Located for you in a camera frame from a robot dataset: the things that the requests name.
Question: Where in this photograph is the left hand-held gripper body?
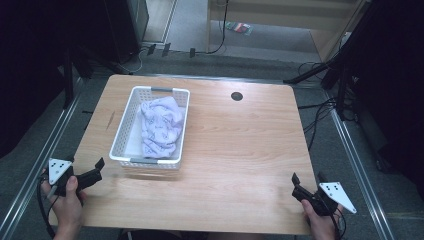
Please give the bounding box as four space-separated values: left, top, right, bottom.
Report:
47 157 84 198

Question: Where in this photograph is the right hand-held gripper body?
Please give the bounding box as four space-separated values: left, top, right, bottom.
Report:
301 181 358 217

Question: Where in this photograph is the white perforated plastic basket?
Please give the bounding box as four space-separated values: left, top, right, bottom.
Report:
108 85 191 170

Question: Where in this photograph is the lilac patterned cloth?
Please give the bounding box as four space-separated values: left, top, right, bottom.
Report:
139 96 185 159

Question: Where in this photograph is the person's right hand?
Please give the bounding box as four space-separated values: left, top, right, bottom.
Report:
301 199 345 240

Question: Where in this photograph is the person's left hand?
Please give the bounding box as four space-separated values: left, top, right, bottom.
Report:
40 168 88 234

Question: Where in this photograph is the black metal stand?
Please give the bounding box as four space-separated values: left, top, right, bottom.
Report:
283 49 353 122
63 49 75 109

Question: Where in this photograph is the dark curtain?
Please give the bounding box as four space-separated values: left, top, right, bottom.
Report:
346 0 424 201

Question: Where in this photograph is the light wooden shelf unit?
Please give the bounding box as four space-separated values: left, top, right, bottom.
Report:
206 0 372 63

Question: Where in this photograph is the black cabinet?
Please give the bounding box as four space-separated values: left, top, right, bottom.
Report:
103 0 150 65

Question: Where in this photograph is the colourful flat packet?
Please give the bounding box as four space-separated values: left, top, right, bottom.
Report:
225 21 254 36

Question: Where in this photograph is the aluminium rail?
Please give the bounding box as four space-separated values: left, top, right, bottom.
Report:
0 78 84 240
324 93 398 240

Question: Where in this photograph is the right hand-held gripper cable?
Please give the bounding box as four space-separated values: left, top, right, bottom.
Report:
328 205 348 240

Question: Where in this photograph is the hand-held gripper cable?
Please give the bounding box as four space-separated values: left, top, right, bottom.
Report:
328 205 348 240
35 175 58 239

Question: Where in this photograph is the left hand-held gripper cable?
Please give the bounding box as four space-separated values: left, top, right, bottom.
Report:
35 175 58 239

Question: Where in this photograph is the black floor cable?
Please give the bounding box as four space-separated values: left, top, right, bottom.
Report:
297 60 332 82
297 98 338 152

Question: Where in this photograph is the white cable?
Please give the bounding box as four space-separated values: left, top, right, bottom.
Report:
118 49 148 75

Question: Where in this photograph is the black hanging cable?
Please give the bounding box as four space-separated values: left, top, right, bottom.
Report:
205 0 231 55

